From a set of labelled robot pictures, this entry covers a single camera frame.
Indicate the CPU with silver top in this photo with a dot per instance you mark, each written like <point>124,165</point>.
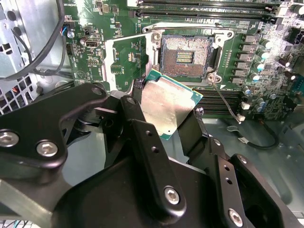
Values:
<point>166,104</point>

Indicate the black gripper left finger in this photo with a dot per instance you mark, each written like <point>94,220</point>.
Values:
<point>35,133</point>

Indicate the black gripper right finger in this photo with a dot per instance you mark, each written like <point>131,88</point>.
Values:
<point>221,166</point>

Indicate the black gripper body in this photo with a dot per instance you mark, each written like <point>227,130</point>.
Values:
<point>107,202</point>

